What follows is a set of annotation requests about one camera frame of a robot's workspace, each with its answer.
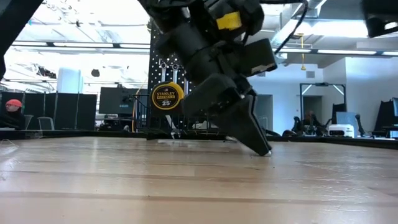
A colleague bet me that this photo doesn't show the yellow cable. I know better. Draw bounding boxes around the yellow cable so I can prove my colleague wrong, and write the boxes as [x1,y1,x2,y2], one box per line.
[132,85,144,131]

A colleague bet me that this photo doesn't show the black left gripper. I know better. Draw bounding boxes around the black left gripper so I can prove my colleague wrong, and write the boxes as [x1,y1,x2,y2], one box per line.
[182,73,273,157]

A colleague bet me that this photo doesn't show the short silver combination wrench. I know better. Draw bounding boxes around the short silver combination wrench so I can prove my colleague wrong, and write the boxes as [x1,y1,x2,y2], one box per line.
[171,63,180,83]

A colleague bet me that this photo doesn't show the person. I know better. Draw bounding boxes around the person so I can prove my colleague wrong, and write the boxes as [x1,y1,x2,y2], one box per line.
[303,109,315,125]
[0,98,26,131]

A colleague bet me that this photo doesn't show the silver wrench hook rack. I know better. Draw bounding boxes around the silver wrench hook rack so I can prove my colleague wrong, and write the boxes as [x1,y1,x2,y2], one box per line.
[157,58,182,68]

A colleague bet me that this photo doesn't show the long ceiling light bar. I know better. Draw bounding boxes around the long ceiling light bar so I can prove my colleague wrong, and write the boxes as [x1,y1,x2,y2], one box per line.
[11,40,152,49]
[276,46,398,56]

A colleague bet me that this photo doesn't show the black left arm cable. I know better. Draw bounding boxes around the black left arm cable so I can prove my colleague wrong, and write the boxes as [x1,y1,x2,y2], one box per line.
[272,0,309,55]

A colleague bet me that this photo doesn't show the black gantry frame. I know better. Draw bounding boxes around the black gantry frame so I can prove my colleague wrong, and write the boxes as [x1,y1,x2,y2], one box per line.
[299,81,347,125]

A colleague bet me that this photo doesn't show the black pegboard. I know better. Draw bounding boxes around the black pegboard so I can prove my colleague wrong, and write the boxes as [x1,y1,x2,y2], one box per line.
[147,17,200,140]

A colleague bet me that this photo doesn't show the yellow Stanley tape measure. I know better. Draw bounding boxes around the yellow Stanley tape measure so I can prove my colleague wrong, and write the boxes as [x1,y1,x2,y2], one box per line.
[149,81,185,116]

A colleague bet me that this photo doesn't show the yellow hanging cord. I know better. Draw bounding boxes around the yellow hanging cord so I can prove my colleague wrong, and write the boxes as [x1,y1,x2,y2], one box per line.
[297,32,307,71]

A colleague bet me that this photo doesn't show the black wire basket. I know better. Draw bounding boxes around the black wire basket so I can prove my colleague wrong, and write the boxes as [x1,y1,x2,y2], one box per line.
[132,93,233,138]

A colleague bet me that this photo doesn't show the person's red cap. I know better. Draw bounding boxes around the person's red cap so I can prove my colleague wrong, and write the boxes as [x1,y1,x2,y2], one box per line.
[5,98,24,108]

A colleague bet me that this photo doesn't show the black monitor with blue edge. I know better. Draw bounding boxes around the black monitor with blue edge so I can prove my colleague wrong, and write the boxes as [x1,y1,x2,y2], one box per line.
[374,96,398,138]

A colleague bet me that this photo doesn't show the black computer monitor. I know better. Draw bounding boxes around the black computer monitor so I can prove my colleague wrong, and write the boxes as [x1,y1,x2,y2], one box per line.
[98,86,141,114]

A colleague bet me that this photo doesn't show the silver ventilation duct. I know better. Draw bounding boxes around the silver ventilation duct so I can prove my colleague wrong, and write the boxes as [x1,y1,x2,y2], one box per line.
[270,0,327,46]

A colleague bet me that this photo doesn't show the yellow cable tag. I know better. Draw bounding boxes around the yellow cable tag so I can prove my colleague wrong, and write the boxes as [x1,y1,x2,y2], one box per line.
[216,11,243,31]

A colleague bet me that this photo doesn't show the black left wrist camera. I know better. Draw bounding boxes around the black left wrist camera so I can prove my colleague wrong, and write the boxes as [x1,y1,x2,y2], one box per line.
[239,37,279,78]

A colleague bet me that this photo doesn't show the white box device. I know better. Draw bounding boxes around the white box device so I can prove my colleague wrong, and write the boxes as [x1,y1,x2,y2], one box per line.
[328,123,355,138]

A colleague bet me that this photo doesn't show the grey office chair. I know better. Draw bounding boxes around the grey office chair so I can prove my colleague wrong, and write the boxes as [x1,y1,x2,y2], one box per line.
[37,115,55,130]

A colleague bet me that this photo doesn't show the black background robot station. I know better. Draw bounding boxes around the black background robot station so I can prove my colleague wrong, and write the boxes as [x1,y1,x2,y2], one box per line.
[290,111,330,136]

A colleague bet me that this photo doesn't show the black partition panels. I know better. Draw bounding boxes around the black partition panels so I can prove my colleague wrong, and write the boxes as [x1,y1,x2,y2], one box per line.
[0,90,98,130]

